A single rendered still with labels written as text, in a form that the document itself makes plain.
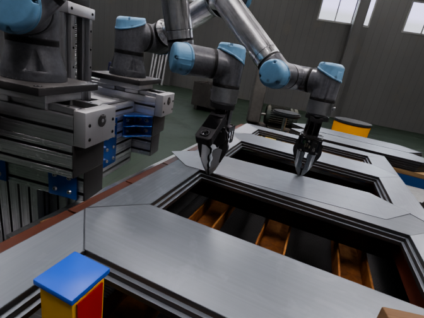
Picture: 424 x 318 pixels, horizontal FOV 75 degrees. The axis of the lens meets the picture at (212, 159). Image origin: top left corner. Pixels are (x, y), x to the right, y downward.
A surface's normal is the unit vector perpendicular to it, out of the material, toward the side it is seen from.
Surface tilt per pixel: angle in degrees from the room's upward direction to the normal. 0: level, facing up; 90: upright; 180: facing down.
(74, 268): 0
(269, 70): 90
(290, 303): 0
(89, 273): 0
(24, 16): 96
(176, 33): 97
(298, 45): 90
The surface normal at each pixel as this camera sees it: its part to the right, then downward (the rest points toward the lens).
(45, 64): 0.80, 0.03
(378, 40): -0.21, 0.30
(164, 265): 0.16, -0.93
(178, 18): 0.23, 0.39
